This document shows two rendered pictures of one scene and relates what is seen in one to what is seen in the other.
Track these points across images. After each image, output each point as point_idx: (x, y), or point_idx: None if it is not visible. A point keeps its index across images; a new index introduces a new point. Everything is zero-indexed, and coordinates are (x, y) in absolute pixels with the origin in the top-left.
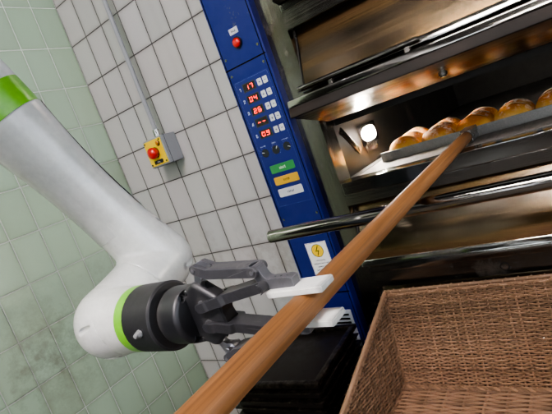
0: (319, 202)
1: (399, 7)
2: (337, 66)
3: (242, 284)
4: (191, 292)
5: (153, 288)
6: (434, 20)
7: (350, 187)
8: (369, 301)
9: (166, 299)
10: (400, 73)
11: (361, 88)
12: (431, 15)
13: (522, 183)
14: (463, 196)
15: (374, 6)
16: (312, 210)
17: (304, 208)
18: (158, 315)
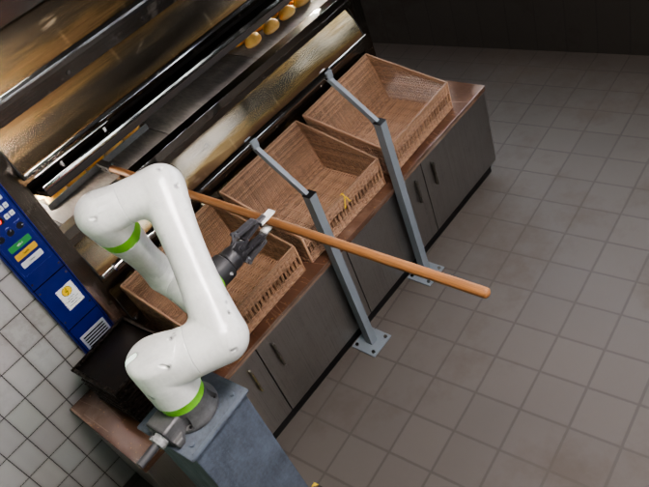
0: (57, 254)
1: (70, 103)
2: (42, 152)
3: (247, 231)
4: (236, 245)
5: (220, 257)
6: (97, 107)
7: (71, 232)
8: (107, 303)
9: (230, 255)
10: (115, 143)
11: (95, 158)
12: (93, 104)
13: (220, 170)
14: (204, 186)
15: (49, 105)
16: (54, 263)
17: (47, 265)
18: (233, 261)
